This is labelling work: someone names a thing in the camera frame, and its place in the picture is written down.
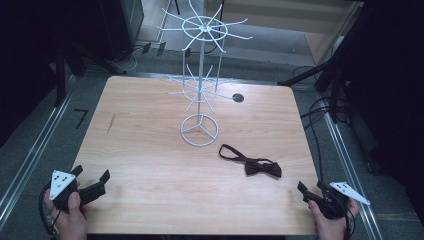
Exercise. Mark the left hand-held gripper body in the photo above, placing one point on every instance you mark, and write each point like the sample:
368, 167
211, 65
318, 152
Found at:
61, 184

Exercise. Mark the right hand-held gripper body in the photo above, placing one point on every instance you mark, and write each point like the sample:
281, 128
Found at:
333, 203

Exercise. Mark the dark brown bow tie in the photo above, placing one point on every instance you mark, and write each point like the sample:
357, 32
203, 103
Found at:
258, 167

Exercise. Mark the person's right hand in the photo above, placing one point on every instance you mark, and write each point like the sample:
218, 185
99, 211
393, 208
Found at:
330, 228

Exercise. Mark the person's left hand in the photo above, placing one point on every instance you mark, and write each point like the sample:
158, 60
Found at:
71, 221

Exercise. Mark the black metal stand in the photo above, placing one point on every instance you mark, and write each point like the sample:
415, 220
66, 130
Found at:
60, 76
335, 86

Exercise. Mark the black round table grommet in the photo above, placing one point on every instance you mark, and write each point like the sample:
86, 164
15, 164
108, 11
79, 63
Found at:
238, 97

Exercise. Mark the dark cabinet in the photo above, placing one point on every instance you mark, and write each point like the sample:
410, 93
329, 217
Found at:
123, 26

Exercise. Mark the metal floor rail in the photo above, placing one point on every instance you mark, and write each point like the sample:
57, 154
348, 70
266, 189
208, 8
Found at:
350, 173
36, 143

